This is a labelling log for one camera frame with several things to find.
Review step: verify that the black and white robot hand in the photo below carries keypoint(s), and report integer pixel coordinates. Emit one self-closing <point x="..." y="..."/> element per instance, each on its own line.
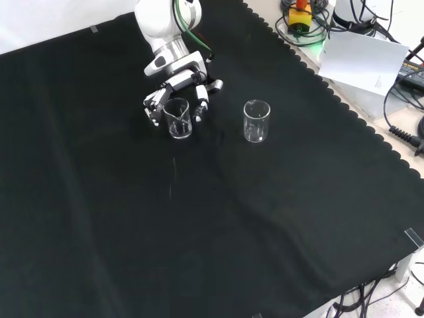
<point x="180" y="80"/>

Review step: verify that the clear glass beaker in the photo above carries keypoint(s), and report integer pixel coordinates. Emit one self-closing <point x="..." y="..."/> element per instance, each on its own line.
<point x="256" y="136"/>
<point x="180" y="131"/>

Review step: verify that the yellow stop button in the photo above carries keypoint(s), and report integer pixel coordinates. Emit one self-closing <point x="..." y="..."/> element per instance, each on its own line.
<point x="299" y="18"/>

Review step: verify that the black bench cloth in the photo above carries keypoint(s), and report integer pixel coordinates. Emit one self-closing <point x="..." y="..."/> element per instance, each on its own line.
<point x="132" y="215"/>

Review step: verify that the white paper sheet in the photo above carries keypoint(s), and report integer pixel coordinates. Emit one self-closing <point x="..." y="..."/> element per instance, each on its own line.
<point x="357" y="59"/>

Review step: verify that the black power adapter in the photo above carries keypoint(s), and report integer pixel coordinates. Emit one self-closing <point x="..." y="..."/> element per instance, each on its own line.
<point x="412" y="73"/>

